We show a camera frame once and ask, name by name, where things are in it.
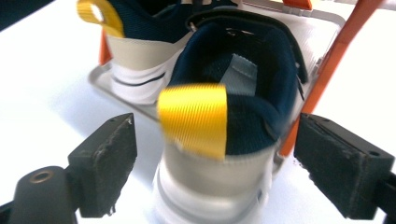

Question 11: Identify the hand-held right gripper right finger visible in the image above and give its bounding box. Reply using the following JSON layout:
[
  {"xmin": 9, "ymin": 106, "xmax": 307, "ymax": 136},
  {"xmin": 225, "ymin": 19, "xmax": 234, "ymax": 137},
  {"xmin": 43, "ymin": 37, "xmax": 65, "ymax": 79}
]
[{"xmin": 293, "ymin": 112, "xmax": 396, "ymax": 220}]

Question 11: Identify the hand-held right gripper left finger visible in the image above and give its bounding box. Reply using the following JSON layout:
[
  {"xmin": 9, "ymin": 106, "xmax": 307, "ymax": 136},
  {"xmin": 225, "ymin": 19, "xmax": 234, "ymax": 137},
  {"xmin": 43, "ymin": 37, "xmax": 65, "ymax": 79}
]
[{"xmin": 67, "ymin": 112, "xmax": 138, "ymax": 218}]

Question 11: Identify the navy beige sneaker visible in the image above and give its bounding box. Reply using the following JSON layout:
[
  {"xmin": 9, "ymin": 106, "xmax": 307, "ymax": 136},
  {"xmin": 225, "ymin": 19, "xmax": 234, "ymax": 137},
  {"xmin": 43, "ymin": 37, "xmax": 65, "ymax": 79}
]
[
  {"xmin": 76, "ymin": 0, "xmax": 238, "ymax": 105},
  {"xmin": 152, "ymin": 8, "xmax": 310, "ymax": 224}
]

